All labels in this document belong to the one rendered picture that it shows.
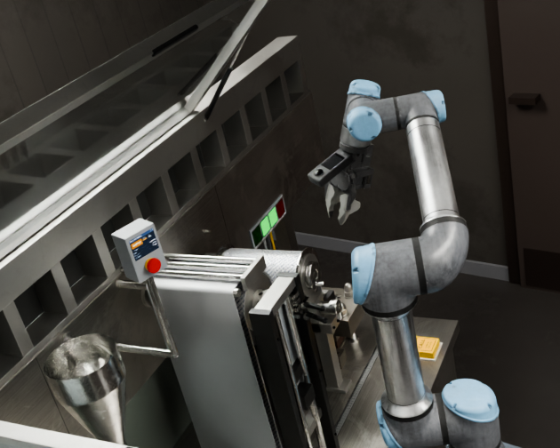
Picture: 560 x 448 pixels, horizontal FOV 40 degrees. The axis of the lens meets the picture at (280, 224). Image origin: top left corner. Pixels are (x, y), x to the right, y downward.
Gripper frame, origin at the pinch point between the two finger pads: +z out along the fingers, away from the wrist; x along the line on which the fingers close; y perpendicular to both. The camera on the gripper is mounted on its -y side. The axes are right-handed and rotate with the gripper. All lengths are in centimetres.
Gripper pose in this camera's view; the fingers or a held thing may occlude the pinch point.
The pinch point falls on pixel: (334, 217)
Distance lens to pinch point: 199.3
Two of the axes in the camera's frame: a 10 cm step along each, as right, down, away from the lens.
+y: 7.9, -1.8, 5.9
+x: -6.0, -4.4, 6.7
